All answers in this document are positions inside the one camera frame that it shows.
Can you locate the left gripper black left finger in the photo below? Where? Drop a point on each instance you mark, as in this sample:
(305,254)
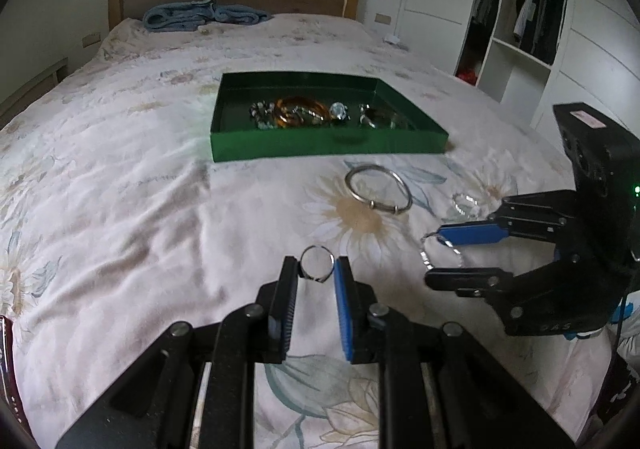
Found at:
(282,309)

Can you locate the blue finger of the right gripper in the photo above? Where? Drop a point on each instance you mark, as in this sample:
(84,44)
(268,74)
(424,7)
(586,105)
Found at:
(472,233)

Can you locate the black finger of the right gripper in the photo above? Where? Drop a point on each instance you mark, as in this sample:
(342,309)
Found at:
(469,282)

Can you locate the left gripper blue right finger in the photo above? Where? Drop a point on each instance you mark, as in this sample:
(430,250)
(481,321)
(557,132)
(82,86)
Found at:
(349,311)

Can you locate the twisted silver bangle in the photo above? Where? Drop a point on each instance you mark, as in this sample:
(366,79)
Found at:
(437,252)
(468,207)

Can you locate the plain silver bangle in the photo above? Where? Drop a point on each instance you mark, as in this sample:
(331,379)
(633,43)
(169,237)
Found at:
(379,188)

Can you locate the amber bangle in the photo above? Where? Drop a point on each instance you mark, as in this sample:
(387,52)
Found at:
(300,111)

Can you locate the dark jade bangle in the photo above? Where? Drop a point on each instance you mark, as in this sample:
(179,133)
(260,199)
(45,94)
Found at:
(381,118)

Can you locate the green jewelry box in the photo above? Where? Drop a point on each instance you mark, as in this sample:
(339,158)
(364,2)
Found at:
(243,127)

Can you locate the gloved right hand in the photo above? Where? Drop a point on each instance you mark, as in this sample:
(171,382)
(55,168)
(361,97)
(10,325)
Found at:
(622,313)

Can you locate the floral bed duvet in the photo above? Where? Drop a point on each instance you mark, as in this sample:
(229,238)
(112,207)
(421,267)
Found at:
(116,221)

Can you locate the white wardrobe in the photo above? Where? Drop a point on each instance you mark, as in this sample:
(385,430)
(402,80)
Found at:
(530,55)

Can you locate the photo book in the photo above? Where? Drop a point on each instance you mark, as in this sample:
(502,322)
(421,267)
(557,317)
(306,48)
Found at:
(9,391)

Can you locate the blue folded towel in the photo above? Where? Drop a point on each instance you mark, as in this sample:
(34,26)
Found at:
(188,16)

